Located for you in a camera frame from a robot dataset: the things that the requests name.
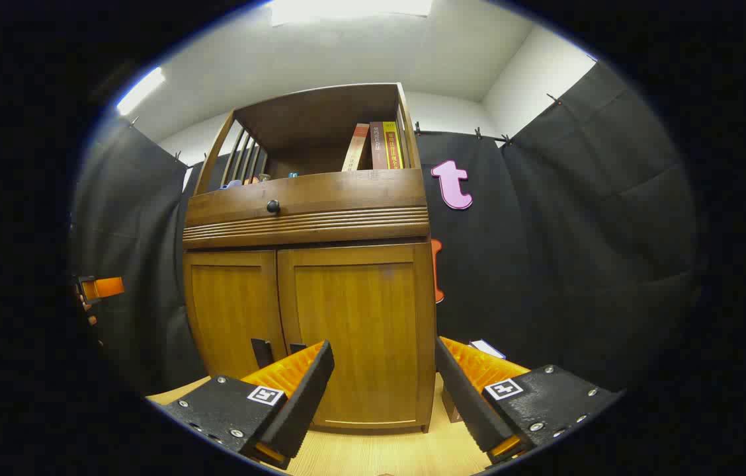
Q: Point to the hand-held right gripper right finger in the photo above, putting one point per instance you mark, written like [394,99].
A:
[465,403]

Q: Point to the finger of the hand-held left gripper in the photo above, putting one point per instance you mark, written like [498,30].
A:
[105,287]

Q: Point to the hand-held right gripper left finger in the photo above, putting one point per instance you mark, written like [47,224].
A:
[300,403]

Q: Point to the wooden cabinet door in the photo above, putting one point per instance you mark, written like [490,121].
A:
[360,330]
[231,311]

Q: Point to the wooden double-door shoe cabinet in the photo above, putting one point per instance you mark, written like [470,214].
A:
[307,112]

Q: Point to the wooden cabinet drawer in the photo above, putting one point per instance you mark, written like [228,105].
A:
[346,192]

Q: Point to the blue book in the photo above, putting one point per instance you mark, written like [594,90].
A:
[487,348]

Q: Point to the black drawer knob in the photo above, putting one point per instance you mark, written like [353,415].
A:
[272,206]

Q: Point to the ceiling light strip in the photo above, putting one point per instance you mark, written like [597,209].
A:
[140,89]

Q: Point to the black backdrop cloth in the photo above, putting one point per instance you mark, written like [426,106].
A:
[578,231]

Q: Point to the tan and red book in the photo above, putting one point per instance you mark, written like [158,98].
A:
[356,147]

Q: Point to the yellow book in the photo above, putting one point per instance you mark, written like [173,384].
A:
[393,144]

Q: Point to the dark brown book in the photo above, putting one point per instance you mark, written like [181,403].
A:
[378,145]

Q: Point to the ceiling light panel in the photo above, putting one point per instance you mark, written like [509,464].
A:
[350,10]

